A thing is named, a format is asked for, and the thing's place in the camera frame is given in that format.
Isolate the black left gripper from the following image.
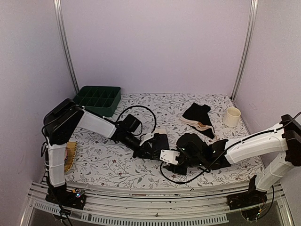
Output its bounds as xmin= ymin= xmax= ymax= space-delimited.
xmin=122 ymin=132 xmax=156 ymax=159

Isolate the navy blue underwear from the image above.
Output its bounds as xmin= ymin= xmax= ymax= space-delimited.
xmin=150 ymin=129 xmax=170 ymax=160

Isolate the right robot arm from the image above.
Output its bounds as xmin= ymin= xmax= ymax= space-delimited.
xmin=160 ymin=114 xmax=301 ymax=205

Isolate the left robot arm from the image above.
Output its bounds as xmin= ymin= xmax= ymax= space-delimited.
xmin=41 ymin=98 xmax=155 ymax=204

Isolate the floral patterned table mat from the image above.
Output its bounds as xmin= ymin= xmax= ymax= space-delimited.
xmin=65 ymin=93 xmax=263 ymax=189

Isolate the dark green divided tray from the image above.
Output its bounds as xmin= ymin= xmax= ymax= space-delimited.
xmin=73 ymin=86 xmax=121 ymax=117

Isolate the cream plastic cup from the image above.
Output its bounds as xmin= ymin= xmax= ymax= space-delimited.
xmin=222 ymin=107 xmax=241 ymax=128

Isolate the woven bamboo mat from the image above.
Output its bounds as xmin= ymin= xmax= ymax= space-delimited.
xmin=64 ymin=142 xmax=78 ymax=174

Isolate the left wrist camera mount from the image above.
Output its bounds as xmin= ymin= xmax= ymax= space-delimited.
xmin=140 ymin=133 xmax=154 ymax=146

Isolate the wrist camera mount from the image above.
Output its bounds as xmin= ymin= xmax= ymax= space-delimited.
xmin=159 ymin=149 xmax=180 ymax=165
xmin=140 ymin=133 xmax=154 ymax=146

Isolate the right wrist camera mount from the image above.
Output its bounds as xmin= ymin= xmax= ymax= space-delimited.
xmin=159 ymin=149 xmax=180 ymax=165

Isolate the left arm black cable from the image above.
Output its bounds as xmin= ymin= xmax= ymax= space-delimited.
xmin=116 ymin=105 xmax=158 ymax=137

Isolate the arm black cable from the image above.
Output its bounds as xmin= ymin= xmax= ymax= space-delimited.
xmin=159 ymin=113 xmax=301 ymax=184
xmin=116 ymin=105 xmax=158 ymax=137

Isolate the front aluminium rail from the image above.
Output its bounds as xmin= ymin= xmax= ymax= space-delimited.
xmin=23 ymin=182 xmax=294 ymax=226

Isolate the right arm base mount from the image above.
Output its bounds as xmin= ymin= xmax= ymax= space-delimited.
xmin=227 ymin=190 xmax=267 ymax=210

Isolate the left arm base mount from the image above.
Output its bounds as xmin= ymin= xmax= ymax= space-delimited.
xmin=45 ymin=187 xmax=87 ymax=210

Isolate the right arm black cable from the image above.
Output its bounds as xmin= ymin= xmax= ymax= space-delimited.
xmin=159 ymin=113 xmax=301 ymax=184

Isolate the left aluminium frame post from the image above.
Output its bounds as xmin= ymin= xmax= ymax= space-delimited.
xmin=53 ymin=0 xmax=79 ymax=93

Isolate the aluminium frame post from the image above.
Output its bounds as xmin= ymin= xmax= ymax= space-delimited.
xmin=53 ymin=0 xmax=79 ymax=93
xmin=230 ymin=0 xmax=258 ymax=102

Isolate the right aluminium frame post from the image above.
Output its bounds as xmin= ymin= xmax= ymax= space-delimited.
xmin=230 ymin=0 xmax=258 ymax=102

